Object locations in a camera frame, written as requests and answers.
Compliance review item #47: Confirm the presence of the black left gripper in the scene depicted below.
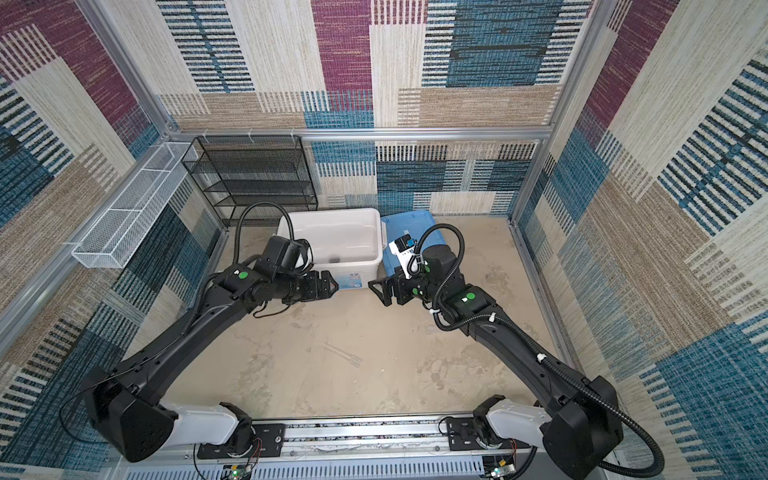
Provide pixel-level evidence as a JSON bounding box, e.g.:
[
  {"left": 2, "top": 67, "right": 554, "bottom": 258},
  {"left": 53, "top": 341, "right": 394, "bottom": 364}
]
[{"left": 276, "top": 270, "right": 341, "bottom": 305}]

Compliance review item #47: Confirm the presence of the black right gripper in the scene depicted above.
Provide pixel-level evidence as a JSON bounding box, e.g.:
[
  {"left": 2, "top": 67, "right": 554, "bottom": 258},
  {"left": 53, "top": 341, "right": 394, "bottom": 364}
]
[{"left": 368, "top": 264, "right": 444, "bottom": 309}]

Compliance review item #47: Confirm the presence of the clear plastic pipette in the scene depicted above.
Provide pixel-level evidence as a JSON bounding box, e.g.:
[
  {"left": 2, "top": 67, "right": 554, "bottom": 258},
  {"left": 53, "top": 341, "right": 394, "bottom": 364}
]
[{"left": 322, "top": 342, "right": 363, "bottom": 368}]

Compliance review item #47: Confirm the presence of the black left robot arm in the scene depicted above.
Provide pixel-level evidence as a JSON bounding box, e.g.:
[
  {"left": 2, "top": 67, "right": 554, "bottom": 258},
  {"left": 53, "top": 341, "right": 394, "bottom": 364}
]
[{"left": 64, "top": 207, "right": 339, "bottom": 462}]

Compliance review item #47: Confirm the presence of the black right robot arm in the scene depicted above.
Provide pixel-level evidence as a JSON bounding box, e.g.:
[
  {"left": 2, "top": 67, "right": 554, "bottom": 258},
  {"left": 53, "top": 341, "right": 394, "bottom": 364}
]
[{"left": 368, "top": 235, "right": 665, "bottom": 479}]

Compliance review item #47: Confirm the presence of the white plastic storage bin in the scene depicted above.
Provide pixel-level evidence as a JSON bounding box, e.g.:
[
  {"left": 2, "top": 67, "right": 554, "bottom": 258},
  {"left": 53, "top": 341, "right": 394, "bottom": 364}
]
[{"left": 290, "top": 208, "right": 384, "bottom": 290}]

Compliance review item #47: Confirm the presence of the blue plastic bin lid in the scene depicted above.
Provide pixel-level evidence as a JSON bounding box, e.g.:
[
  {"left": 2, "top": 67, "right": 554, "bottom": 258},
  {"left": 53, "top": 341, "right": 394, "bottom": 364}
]
[{"left": 380, "top": 209, "right": 448, "bottom": 278}]

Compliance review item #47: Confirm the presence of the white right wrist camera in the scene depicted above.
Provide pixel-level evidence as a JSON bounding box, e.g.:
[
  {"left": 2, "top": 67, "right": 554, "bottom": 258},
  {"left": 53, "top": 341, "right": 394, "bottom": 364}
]
[{"left": 388, "top": 233, "right": 416, "bottom": 279}]

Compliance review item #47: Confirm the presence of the black wire shelf rack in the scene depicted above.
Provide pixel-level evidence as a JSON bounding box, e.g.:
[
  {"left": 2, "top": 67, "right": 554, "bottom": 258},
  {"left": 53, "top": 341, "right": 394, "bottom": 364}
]
[{"left": 181, "top": 135, "right": 318, "bottom": 227}]

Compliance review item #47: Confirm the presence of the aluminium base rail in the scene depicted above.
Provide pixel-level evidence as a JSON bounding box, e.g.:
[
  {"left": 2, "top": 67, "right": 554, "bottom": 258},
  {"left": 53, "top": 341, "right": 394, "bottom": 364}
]
[{"left": 98, "top": 413, "right": 564, "bottom": 479}]

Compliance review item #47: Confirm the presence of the white wire mesh basket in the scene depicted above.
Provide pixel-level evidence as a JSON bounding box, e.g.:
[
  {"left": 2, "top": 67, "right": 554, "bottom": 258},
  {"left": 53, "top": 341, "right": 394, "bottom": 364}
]
[{"left": 72, "top": 142, "right": 189, "bottom": 269}]

